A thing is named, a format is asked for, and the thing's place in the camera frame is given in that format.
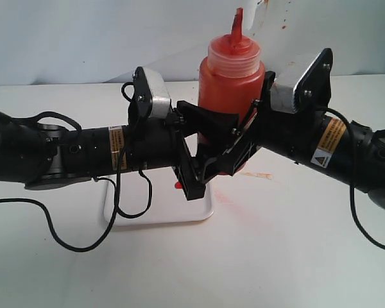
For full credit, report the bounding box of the white rectangular plastic tray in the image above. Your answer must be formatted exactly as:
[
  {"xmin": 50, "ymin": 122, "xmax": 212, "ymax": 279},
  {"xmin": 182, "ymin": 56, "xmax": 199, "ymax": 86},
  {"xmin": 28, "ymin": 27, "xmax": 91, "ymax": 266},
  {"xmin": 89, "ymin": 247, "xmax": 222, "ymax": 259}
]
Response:
[{"xmin": 114, "ymin": 178, "xmax": 214, "ymax": 227}]

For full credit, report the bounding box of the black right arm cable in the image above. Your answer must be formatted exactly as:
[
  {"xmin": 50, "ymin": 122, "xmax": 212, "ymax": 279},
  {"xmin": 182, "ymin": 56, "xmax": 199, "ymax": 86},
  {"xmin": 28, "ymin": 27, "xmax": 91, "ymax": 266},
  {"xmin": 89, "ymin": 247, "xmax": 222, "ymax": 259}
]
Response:
[{"xmin": 323, "ymin": 107, "xmax": 385, "ymax": 253}]

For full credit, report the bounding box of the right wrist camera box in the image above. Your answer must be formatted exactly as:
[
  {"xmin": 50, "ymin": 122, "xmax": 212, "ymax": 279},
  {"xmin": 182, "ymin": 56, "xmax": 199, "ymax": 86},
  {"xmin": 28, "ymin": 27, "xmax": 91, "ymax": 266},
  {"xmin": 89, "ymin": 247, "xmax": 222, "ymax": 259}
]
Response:
[{"xmin": 270, "ymin": 48, "xmax": 333, "ymax": 114}]

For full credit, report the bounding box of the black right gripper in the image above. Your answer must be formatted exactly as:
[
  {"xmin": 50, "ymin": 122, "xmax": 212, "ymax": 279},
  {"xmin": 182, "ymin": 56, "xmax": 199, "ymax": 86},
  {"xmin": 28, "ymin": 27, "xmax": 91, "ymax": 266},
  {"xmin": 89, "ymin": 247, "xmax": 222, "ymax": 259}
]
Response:
[{"xmin": 228, "ymin": 71, "xmax": 324, "ymax": 176}]

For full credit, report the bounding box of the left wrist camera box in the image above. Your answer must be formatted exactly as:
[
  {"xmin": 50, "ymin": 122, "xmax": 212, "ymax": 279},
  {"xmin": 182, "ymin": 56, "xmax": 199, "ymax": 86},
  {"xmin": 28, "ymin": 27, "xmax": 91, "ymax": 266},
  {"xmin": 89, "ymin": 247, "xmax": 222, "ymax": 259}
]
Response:
[{"xmin": 128, "ymin": 66, "xmax": 171, "ymax": 123}]

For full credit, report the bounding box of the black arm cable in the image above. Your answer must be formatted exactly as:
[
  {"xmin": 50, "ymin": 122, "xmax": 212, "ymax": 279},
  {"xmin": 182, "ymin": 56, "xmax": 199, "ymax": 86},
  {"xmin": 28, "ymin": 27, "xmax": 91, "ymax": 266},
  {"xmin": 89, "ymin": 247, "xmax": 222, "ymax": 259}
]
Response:
[
  {"xmin": 0, "ymin": 81, "xmax": 153, "ymax": 253},
  {"xmin": 323, "ymin": 107, "xmax": 385, "ymax": 253}
]

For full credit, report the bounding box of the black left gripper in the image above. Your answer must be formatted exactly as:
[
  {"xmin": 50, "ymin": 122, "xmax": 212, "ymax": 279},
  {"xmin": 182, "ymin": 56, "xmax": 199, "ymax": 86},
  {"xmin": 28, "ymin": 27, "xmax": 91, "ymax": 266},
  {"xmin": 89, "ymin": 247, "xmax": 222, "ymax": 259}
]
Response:
[{"xmin": 126, "ymin": 101, "xmax": 239, "ymax": 201}]

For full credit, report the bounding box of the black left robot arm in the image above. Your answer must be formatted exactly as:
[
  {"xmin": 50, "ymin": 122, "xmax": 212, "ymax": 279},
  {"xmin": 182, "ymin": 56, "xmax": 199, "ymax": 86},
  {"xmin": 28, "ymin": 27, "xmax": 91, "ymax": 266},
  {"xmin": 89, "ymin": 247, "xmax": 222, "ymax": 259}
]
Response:
[{"xmin": 0, "ymin": 101, "xmax": 239, "ymax": 200}]

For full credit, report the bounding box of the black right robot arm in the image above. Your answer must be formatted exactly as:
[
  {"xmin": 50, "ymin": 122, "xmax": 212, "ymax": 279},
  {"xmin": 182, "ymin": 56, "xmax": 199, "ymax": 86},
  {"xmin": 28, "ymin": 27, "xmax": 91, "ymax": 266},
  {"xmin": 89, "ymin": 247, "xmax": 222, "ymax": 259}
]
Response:
[{"xmin": 219, "ymin": 71, "xmax": 385, "ymax": 210}]

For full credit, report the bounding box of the ketchup squeeze bottle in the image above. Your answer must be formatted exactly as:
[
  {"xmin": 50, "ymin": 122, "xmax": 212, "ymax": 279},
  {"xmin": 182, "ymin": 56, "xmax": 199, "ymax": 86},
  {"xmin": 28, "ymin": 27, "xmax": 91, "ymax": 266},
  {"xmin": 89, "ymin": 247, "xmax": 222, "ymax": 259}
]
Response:
[{"xmin": 198, "ymin": 7, "xmax": 266, "ymax": 154}]

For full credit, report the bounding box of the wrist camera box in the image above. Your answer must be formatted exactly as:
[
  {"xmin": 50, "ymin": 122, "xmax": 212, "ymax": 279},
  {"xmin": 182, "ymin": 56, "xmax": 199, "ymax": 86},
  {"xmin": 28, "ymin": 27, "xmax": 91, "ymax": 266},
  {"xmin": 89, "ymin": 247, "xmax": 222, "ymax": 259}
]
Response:
[
  {"xmin": 270, "ymin": 48, "xmax": 333, "ymax": 114},
  {"xmin": 128, "ymin": 66, "xmax": 171, "ymax": 123}
]

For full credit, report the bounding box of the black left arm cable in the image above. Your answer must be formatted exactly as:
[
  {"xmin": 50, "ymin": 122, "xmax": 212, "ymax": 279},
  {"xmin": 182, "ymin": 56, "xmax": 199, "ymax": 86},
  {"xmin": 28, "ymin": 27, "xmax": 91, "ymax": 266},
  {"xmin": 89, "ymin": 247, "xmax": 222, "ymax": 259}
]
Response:
[{"xmin": 0, "ymin": 81, "xmax": 153, "ymax": 253}]

